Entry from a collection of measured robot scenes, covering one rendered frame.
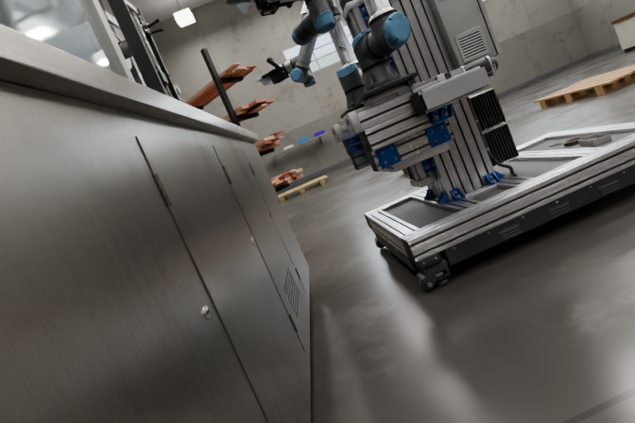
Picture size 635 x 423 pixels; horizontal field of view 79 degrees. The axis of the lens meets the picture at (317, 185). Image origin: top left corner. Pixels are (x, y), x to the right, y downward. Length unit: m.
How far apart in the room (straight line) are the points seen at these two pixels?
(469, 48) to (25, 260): 1.81
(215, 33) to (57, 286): 12.47
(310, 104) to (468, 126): 10.38
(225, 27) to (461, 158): 11.31
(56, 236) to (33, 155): 0.08
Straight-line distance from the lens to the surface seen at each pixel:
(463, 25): 1.96
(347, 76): 2.13
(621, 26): 11.49
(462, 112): 1.93
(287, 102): 12.13
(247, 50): 12.52
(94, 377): 0.41
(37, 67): 0.48
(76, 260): 0.43
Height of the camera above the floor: 0.68
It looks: 5 degrees down
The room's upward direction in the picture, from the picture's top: 23 degrees counter-clockwise
